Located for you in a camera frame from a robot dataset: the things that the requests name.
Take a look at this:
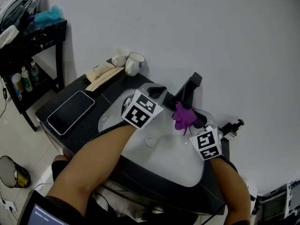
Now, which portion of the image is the purple cloth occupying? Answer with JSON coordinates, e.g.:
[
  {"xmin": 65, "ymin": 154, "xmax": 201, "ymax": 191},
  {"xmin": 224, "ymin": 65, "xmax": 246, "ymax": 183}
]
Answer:
[{"xmin": 172, "ymin": 101, "xmax": 198, "ymax": 136}]

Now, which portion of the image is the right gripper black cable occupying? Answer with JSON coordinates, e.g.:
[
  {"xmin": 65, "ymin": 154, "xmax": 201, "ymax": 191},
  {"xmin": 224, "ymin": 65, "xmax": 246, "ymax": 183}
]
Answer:
[{"xmin": 219, "ymin": 155, "xmax": 239, "ymax": 173}]

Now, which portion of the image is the white cup with blue print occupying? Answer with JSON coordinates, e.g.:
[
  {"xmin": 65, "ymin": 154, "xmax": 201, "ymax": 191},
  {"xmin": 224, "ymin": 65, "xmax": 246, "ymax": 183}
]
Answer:
[{"xmin": 125, "ymin": 52, "xmax": 146, "ymax": 77}]

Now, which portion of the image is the black sink faucet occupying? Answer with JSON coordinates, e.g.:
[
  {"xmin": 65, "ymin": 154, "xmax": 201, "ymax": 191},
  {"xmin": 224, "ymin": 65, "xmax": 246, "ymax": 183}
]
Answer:
[{"xmin": 167, "ymin": 72, "xmax": 203, "ymax": 110}]

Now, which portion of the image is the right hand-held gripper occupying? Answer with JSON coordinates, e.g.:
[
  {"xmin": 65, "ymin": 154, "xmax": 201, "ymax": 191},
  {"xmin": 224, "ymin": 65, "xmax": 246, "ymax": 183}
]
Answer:
[{"xmin": 187, "ymin": 108, "xmax": 224, "ymax": 161}]

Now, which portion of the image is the black marbled shelf table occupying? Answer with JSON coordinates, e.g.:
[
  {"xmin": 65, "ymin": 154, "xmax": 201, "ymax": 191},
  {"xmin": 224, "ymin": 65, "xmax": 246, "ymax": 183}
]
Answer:
[{"xmin": 0, "ymin": 17, "xmax": 68, "ymax": 132}]

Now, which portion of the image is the black vanity cabinet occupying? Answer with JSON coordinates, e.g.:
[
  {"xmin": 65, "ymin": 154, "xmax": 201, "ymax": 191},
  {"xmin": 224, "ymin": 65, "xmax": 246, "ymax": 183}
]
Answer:
[{"xmin": 35, "ymin": 59, "xmax": 232, "ymax": 217}]

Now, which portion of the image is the white cloth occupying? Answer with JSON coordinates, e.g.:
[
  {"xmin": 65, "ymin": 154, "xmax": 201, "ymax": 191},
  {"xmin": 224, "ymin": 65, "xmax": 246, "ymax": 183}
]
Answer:
[{"xmin": 0, "ymin": 24, "xmax": 20, "ymax": 49}]

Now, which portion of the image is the person's left forearm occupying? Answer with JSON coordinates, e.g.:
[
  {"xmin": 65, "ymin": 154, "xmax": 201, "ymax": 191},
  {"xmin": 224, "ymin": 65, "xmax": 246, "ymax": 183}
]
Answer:
[{"xmin": 45, "ymin": 122, "xmax": 138, "ymax": 218}]

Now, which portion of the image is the white appliance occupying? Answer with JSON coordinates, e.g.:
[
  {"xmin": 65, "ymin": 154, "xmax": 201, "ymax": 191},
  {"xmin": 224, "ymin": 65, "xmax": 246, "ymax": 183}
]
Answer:
[{"xmin": 0, "ymin": 0, "xmax": 42, "ymax": 31}]

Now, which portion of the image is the plain white cup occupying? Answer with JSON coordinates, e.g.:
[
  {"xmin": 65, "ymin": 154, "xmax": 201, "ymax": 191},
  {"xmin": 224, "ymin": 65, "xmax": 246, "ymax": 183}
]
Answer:
[{"xmin": 111, "ymin": 46, "xmax": 130, "ymax": 68}]

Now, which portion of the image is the black mesh waste bin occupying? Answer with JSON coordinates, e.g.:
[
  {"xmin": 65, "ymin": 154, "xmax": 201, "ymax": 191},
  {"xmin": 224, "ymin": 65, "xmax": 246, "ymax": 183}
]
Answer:
[{"xmin": 0, "ymin": 155, "xmax": 31, "ymax": 188}]

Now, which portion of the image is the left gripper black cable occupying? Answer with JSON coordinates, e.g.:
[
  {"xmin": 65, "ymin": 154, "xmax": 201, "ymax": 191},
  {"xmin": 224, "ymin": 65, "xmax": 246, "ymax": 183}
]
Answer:
[{"xmin": 86, "ymin": 120, "xmax": 132, "ymax": 145}]

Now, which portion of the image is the black soap dispenser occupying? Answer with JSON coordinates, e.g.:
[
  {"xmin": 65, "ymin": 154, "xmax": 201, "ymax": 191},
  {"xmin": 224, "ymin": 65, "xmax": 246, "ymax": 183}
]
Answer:
[{"xmin": 221, "ymin": 119, "xmax": 245, "ymax": 140}]

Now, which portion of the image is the metal sink drain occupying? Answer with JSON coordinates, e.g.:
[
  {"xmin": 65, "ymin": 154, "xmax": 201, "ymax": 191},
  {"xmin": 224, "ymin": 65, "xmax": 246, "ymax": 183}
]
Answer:
[{"xmin": 144, "ymin": 135, "xmax": 157, "ymax": 147}]

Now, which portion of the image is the yellow jar with white lid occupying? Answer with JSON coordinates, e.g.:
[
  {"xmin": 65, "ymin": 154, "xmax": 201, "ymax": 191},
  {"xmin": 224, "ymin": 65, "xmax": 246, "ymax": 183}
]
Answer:
[{"xmin": 11, "ymin": 72, "xmax": 24, "ymax": 94}]

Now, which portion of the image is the white sink basin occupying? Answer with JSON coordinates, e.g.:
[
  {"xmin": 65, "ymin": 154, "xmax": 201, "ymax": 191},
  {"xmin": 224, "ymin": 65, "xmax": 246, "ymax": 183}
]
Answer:
[{"xmin": 97, "ymin": 88, "xmax": 205, "ymax": 188}]

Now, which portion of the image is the black smartphone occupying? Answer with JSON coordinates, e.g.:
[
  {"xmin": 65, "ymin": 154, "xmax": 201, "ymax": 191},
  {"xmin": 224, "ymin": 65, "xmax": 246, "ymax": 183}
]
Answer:
[{"xmin": 46, "ymin": 90, "xmax": 96, "ymax": 135}]

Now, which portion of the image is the teal crumpled cloth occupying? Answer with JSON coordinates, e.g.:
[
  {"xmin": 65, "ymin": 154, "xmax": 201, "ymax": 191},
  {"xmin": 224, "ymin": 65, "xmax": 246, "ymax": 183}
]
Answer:
[{"xmin": 33, "ymin": 5, "xmax": 65, "ymax": 23}]

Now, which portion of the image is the white power strip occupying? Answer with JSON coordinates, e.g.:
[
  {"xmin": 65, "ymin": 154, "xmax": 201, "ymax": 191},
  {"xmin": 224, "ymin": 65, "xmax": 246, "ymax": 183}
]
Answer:
[{"xmin": 0, "ymin": 197, "xmax": 18, "ymax": 213}]

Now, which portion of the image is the dark laptop screen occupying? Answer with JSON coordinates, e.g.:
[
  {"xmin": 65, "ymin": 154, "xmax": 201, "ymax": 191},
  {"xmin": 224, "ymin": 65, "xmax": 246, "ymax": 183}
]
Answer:
[{"xmin": 19, "ymin": 189, "xmax": 69, "ymax": 225}]

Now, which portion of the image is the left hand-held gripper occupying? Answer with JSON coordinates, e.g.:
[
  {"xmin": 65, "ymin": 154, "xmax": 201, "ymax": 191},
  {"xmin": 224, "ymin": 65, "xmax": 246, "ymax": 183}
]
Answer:
[{"xmin": 121, "ymin": 83, "xmax": 168, "ymax": 130}]

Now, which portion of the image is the black hanging cable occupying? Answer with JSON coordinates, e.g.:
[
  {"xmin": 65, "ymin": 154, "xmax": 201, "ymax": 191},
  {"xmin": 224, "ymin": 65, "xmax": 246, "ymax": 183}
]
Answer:
[{"xmin": 0, "ymin": 77, "xmax": 8, "ymax": 118}]

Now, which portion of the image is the person's right forearm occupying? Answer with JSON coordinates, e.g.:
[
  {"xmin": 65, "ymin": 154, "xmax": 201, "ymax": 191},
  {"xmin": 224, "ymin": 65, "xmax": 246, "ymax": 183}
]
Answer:
[{"xmin": 209, "ymin": 155, "xmax": 252, "ymax": 225}]

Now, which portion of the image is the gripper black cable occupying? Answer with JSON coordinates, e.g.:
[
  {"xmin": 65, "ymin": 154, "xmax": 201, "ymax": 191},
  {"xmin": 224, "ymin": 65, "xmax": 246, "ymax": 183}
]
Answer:
[
  {"xmin": 86, "ymin": 120, "xmax": 132, "ymax": 145},
  {"xmin": 219, "ymin": 155, "xmax": 239, "ymax": 173}
]

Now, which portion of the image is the green label plastic bottle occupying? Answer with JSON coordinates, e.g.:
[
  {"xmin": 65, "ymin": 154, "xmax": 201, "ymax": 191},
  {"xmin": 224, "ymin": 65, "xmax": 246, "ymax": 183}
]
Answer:
[
  {"xmin": 30, "ymin": 60, "xmax": 40, "ymax": 87},
  {"xmin": 21, "ymin": 66, "xmax": 33, "ymax": 93}
]

